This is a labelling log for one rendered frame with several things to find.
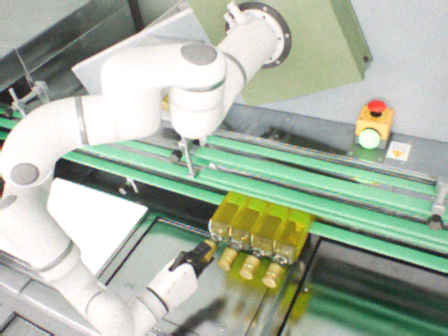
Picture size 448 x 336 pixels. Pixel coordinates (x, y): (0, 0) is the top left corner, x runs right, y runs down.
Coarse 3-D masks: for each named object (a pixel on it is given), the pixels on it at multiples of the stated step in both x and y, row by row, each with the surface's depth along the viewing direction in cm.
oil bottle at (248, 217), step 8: (248, 200) 110; (256, 200) 110; (264, 200) 109; (248, 208) 108; (256, 208) 108; (264, 208) 108; (240, 216) 107; (248, 216) 106; (256, 216) 106; (232, 224) 105; (240, 224) 105; (248, 224) 104; (256, 224) 105; (232, 232) 103; (240, 232) 103; (248, 232) 103; (240, 240) 103; (248, 240) 103
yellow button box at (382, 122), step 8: (368, 112) 98; (384, 112) 97; (392, 112) 97; (360, 120) 97; (368, 120) 96; (376, 120) 96; (384, 120) 95; (360, 128) 98; (376, 128) 96; (384, 128) 95; (384, 136) 96; (384, 144) 97
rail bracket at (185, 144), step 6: (186, 138) 109; (180, 144) 109; (186, 144) 109; (174, 150) 107; (180, 150) 108; (186, 150) 110; (174, 156) 107; (180, 156) 107; (186, 156) 113; (192, 168) 116; (192, 174) 117
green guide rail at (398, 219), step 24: (216, 168) 116; (240, 168) 114; (264, 192) 107; (288, 192) 105; (312, 192) 105; (336, 192) 103; (360, 216) 97; (384, 216) 96; (408, 216) 95; (432, 240) 90
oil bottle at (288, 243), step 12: (288, 216) 105; (300, 216) 104; (312, 216) 105; (288, 228) 102; (300, 228) 101; (276, 240) 100; (288, 240) 99; (300, 240) 100; (276, 252) 99; (288, 252) 97; (288, 264) 100
